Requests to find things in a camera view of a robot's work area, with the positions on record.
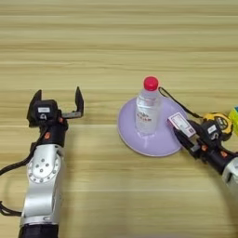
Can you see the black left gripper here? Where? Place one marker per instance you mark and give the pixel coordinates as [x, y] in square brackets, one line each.
[52, 133]

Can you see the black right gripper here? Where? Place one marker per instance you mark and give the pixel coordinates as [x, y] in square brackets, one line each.
[215, 153]

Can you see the small red white card box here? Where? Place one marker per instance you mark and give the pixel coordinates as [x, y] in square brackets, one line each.
[181, 124]

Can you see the clear bottle with red cap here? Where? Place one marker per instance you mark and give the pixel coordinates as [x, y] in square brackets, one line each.
[148, 111]

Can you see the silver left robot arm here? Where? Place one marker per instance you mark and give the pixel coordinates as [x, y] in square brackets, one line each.
[42, 186]

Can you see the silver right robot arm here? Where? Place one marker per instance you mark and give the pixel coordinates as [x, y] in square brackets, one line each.
[232, 179]

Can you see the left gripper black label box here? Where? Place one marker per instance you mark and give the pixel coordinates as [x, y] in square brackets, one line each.
[43, 113]

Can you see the round purple plate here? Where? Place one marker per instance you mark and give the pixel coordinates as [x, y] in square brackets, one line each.
[161, 142]

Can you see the yellow black tape measure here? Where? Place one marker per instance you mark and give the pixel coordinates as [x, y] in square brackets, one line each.
[224, 121]

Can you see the colourful puzzle cube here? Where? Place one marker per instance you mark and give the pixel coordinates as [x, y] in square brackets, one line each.
[234, 119]

